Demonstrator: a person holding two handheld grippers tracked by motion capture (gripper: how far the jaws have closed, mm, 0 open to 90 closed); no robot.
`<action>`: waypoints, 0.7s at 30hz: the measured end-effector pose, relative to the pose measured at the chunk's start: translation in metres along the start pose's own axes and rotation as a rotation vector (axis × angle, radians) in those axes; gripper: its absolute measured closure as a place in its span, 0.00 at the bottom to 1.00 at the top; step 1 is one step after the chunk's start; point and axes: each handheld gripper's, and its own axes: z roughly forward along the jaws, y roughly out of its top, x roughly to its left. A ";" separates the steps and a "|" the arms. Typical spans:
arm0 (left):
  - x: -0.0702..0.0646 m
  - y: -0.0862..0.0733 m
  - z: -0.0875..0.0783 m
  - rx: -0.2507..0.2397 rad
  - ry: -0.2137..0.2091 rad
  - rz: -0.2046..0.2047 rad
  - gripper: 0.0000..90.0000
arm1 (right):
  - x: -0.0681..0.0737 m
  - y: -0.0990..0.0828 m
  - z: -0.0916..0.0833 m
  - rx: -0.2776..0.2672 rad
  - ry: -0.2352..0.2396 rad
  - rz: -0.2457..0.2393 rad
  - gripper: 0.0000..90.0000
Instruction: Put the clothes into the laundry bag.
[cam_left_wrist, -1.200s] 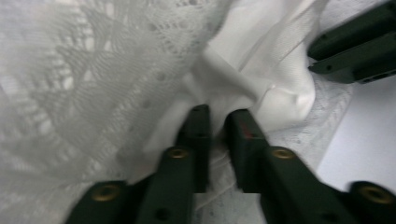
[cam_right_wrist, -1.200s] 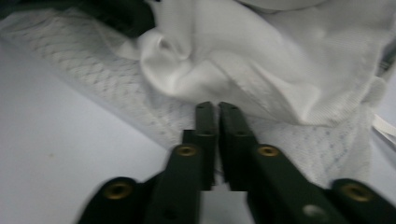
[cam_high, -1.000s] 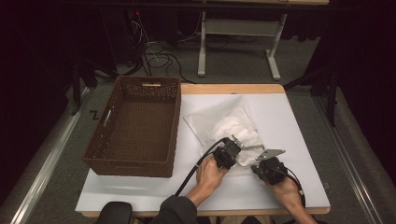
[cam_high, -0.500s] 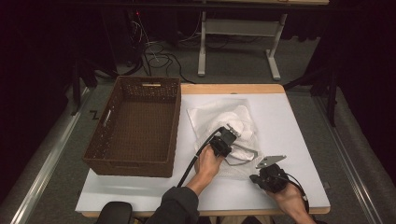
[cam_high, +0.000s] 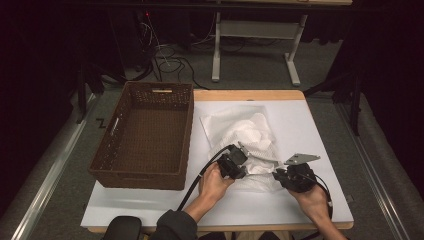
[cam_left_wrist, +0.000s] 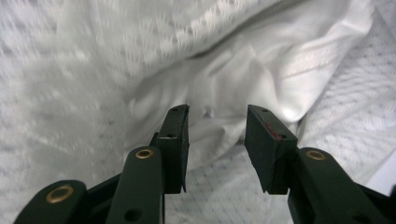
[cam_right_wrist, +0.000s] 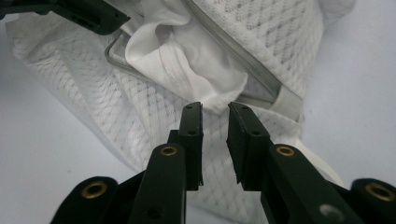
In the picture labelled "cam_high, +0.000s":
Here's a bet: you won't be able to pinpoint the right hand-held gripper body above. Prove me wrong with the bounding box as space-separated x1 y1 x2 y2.
283 153 322 194

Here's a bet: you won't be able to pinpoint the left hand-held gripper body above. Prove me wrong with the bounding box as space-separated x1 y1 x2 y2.
216 141 249 178

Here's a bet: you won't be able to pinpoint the white mesh laundry bag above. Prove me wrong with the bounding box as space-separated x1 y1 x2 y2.
199 105 284 194

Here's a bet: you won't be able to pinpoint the brown wicker basket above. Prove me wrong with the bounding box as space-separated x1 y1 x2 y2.
87 80 195 191

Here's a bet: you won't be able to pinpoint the person's left hand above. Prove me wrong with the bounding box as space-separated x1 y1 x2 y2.
198 162 236 213

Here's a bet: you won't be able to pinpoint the person's right hand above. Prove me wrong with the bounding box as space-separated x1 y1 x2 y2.
288 185 331 224

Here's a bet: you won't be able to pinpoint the person's legs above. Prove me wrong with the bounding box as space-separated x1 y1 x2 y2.
196 230 294 240

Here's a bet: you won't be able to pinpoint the black metal stand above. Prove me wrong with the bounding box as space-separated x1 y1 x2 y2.
74 59 128 124
303 66 364 136

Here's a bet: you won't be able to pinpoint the black chair armrest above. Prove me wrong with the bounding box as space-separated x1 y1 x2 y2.
101 215 143 240

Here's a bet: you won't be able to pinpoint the white-framed desk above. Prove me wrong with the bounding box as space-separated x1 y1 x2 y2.
206 0 354 87

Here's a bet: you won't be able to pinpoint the left hand-held gripper black cable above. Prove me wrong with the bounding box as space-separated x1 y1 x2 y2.
176 144 234 212

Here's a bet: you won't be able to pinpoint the hand-held gripper black cable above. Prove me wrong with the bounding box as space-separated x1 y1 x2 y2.
176 144 234 212
299 172 334 240

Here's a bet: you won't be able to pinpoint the right hand-held gripper black cable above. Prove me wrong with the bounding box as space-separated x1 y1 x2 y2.
299 172 334 240

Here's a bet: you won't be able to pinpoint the metal floor rail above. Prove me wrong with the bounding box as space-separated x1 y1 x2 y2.
336 103 413 240
9 94 98 240

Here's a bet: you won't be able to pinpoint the tangle of floor cables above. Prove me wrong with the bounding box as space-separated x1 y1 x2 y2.
133 13 214 91

